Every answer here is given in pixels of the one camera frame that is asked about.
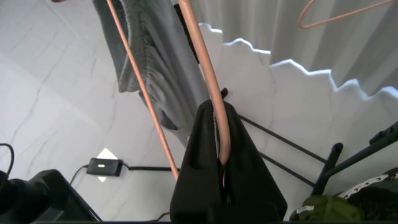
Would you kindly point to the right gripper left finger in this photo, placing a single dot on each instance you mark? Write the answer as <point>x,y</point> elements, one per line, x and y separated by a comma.
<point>196,177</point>

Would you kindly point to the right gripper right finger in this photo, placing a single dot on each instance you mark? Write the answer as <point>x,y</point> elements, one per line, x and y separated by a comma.
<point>252,183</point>

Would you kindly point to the pale grey shorts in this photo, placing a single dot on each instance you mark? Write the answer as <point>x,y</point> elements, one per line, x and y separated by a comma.
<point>161,62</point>

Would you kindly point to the pink clothes hanger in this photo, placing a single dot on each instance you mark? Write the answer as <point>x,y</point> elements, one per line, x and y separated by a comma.
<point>201,53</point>
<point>342,16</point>

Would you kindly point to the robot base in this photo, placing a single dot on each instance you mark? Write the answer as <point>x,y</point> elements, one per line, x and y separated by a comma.
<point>46,196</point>

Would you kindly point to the black clothes rack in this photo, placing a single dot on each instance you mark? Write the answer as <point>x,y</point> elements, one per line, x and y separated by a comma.
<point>328,165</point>

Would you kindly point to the white laundry basket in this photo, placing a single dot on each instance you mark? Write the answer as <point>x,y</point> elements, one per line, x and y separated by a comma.
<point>379,199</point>

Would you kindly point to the green garment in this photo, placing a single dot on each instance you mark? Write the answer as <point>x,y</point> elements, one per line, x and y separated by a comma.
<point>329,210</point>

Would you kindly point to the black power adapter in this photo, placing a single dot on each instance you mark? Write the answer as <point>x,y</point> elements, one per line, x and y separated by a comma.
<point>109,168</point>

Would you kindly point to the white curtain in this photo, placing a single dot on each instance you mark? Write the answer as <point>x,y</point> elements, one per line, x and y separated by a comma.
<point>311,46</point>

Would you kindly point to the red pedestal stand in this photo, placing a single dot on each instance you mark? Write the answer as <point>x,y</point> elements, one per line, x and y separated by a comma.
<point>58,1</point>

